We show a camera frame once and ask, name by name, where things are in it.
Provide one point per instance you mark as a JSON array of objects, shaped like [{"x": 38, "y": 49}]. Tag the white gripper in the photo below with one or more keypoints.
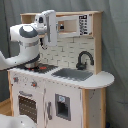
[{"x": 45, "y": 24}]

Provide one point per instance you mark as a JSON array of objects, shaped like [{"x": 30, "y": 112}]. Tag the white oven door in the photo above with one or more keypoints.
[{"x": 29, "y": 101}]

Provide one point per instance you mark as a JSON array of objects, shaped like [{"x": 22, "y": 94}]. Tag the white microwave door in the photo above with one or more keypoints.
[{"x": 74, "y": 25}]

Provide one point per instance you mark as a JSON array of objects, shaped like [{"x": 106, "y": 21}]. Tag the black stove top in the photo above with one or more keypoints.
[{"x": 41, "y": 68}]

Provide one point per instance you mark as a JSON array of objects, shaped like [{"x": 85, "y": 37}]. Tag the wooden toy kitchen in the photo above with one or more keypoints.
[{"x": 92, "y": 89}]

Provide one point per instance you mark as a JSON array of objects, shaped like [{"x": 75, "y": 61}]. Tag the right red stove knob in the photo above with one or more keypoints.
[{"x": 34, "y": 84}]

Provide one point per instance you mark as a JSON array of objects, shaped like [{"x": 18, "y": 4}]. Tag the black toy faucet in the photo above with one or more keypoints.
[{"x": 82, "y": 64}]

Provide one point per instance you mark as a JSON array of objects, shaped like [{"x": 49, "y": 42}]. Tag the white cabinet door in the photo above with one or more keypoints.
[{"x": 64, "y": 108}]

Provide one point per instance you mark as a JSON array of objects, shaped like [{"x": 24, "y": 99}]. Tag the left red stove knob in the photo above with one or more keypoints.
[{"x": 16, "y": 79}]

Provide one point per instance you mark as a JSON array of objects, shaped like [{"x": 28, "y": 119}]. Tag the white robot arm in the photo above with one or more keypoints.
[{"x": 27, "y": 35}]

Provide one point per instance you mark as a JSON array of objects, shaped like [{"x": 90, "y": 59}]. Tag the grey toy sink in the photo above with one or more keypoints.
[{"x": 72, "y": 74}]

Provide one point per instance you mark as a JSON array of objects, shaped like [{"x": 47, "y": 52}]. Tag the red stove knob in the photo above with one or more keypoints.
[
  {"x": 16, "y": 79},
  {"x": 34, "y": 84}
]

